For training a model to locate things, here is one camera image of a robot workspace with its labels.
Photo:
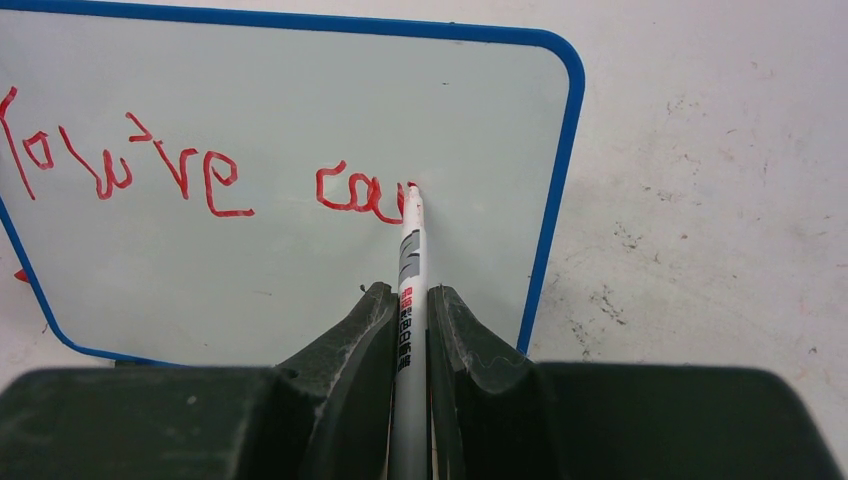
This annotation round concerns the red whiteboard marker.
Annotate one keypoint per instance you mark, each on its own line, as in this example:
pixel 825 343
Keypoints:
pixel 409 451

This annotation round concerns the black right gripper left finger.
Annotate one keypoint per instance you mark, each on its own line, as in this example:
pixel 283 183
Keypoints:
pixel 321 414

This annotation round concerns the blue-framed whiteboard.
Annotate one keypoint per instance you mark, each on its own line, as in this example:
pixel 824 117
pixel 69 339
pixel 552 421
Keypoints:
pixel 206 186

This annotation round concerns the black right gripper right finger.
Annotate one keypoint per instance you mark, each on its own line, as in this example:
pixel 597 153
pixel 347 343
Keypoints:
pixel 500 415

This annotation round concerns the red marker cap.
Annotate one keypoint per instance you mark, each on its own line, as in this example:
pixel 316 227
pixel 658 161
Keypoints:
pixel 21 276

